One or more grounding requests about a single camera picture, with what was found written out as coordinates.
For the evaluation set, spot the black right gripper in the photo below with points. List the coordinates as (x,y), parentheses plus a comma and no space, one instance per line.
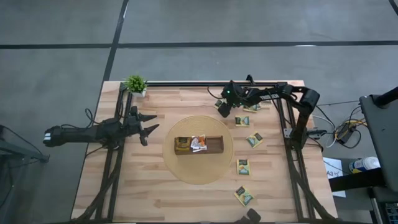
(233,93)

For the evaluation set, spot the black frame clamp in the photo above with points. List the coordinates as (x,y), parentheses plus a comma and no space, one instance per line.
(249,78)

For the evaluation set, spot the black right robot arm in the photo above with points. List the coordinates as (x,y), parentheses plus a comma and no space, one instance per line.
(309,99)

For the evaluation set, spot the brown wooden tea caddy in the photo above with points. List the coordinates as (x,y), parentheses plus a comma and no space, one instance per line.
(216,144)

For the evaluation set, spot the black power box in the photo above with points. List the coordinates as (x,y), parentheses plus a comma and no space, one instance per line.
(343,134)

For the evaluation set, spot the black shelf bar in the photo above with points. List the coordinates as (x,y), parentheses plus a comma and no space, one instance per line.
(357,180)

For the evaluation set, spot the dark grey cart top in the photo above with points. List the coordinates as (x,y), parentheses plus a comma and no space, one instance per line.
(382,140)

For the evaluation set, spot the round woven straw placemat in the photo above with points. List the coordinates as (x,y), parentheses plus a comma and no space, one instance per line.
(199,171)

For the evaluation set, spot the black metal table frame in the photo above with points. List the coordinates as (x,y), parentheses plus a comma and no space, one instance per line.
(186,84)

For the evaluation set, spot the black pole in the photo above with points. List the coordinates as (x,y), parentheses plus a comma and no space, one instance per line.
(387,96)

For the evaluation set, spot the green plant in white pot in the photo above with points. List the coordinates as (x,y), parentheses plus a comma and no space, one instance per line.
(136,84)

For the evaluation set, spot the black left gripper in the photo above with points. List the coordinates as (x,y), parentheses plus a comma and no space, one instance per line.
(135,126)

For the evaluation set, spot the grey metal stand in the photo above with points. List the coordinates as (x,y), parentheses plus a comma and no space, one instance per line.
(31,153)

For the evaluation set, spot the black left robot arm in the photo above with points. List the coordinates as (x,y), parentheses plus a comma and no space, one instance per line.
(77,135)

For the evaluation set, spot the white wipes canister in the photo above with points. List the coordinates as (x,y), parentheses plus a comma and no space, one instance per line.
(363,164)

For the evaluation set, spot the orange yellow tea packet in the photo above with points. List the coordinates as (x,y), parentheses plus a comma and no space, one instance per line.
(183,143)

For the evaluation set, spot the white paper sheet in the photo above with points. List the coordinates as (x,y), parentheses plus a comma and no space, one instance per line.
(329,165)

